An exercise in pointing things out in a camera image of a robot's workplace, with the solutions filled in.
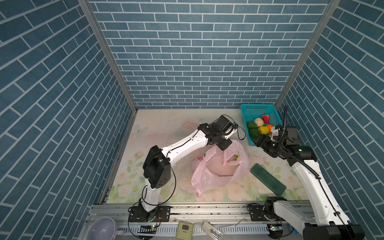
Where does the pale peach fruit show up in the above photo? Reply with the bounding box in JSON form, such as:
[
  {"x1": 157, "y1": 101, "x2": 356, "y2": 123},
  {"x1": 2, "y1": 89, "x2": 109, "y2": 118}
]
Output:
[{"x1": 254, "y1": 118, "x2": 264, "y2": 127}]

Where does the green digital timer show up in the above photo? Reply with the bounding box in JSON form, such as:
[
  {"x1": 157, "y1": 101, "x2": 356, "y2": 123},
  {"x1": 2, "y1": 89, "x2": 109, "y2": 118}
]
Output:
[{"x1": 176, "y1": 222, "x2": 194, "y2": 240}]

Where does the yellow fruit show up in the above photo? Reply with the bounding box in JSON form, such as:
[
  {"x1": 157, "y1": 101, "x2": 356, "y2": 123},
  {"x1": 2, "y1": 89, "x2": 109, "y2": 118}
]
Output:
[{"x1": 258, "y1": 126, "x2": 270, "y2": 135}]

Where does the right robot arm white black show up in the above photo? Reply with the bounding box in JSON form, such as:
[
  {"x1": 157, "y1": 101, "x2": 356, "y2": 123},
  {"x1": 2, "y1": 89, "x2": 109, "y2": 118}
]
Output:
[{"x1": 253, "y1": 125, "x2": 365, "y2": 240}]

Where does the dark green rectangular block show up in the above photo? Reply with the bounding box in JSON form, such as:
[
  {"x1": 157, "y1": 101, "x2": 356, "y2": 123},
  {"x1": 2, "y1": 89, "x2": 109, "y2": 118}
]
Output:
[{"x1": 250, "y1": 164, "x2": 286, "y2": 197}]

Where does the white round bowl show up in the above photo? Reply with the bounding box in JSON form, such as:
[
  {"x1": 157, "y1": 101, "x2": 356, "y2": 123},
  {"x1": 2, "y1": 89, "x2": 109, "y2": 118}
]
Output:
[{"x1": 86, "y1": 217, "x2": 117, "y2": 240}]

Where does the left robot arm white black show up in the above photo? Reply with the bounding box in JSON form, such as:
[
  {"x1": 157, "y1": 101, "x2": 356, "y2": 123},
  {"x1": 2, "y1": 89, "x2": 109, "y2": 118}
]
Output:
[{"x1": 140, "y1": 115, "x2": 239, "y2": 213}]

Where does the silver metal clip tool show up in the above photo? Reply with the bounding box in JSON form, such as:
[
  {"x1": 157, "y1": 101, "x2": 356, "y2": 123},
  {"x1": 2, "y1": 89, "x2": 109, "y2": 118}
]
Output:
[{"x1": 202, "y1": 221, "x2": 224, "y2": 240}]

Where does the orange fruit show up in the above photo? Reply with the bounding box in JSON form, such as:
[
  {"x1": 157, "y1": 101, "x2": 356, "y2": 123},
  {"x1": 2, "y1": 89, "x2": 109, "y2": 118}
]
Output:
[{"x1": 266, "y1": 125, "x2": 274, "y2": 133}]

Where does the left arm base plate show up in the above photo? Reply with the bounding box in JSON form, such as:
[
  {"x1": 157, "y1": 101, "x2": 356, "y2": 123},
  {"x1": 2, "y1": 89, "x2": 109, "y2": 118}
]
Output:
[{"x1": 129, "y1": 205, "x2": 171, "y2": 223}]

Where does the teal plastic basket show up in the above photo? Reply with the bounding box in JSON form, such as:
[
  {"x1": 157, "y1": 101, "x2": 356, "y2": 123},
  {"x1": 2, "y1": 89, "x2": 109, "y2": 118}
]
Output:
[{"x1": 241, "y1": 104, "x2": 283, "y2": 147}]

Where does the aluminium rail frame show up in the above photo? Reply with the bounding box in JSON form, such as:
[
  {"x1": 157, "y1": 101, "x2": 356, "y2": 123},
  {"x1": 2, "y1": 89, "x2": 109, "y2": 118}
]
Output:
[{"x1": 79, "y1": 201, "x2": 314, "y2": 240}]

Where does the green pepper fruit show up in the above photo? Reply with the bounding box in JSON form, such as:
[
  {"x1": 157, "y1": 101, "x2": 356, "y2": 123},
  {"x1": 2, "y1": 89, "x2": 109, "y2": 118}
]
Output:
[{"x1": 249, "y1": 129, "x2": 261, "y2": 139}]

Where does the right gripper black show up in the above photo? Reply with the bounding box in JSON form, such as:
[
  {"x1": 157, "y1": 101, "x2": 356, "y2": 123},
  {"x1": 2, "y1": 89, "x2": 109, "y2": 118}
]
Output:
[{"x1": 252, "y1": 132, "x2": 285, "y2": 157}]

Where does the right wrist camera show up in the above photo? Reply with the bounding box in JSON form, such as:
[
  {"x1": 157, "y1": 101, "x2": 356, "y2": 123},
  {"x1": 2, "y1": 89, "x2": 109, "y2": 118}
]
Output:
[{"x1": 271, "y1": 125, "x2": 287, "y2": 141}]

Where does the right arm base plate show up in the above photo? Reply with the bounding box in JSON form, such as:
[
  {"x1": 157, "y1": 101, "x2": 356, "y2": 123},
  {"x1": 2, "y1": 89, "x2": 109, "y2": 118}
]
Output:
[{"x1": 247, "y1": 203, "x2": 286, "y2": 223}]

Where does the pink plastic bag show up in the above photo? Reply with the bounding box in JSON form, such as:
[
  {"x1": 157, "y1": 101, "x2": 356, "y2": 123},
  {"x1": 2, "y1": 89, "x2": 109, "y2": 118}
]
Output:
[{"x1": 191, "y1": 140, "x2": 250, "y2": 197}]

